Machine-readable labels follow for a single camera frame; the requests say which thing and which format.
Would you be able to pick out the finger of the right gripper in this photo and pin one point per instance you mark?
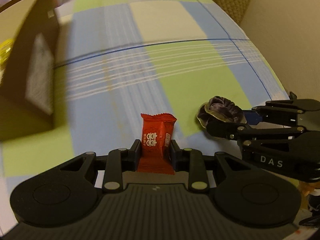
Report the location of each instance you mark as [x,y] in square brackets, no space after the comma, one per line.
[251,130]
[272,115]

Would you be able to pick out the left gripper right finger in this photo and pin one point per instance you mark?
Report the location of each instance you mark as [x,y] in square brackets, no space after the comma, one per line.
[190,160]

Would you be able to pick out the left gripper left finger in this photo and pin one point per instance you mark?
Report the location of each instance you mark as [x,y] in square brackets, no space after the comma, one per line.
[118,161]

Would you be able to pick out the dark velvet scrunchie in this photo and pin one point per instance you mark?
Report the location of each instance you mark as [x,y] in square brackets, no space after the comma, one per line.
[219,109]

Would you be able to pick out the red candy packet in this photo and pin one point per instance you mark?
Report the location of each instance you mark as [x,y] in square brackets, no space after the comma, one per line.
[157,131]

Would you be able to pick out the yellow snack packet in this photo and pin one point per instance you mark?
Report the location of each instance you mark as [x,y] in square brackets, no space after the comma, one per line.
[5,50]

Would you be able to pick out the person's right hand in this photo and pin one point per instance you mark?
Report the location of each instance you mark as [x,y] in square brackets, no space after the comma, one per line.
[306,188]

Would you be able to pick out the plaid tablecloth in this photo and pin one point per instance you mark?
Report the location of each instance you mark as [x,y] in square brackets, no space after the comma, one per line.
[117,59]

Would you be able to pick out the brown cardboard storage box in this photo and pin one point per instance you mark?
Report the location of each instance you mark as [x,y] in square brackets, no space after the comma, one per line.
[27,75]

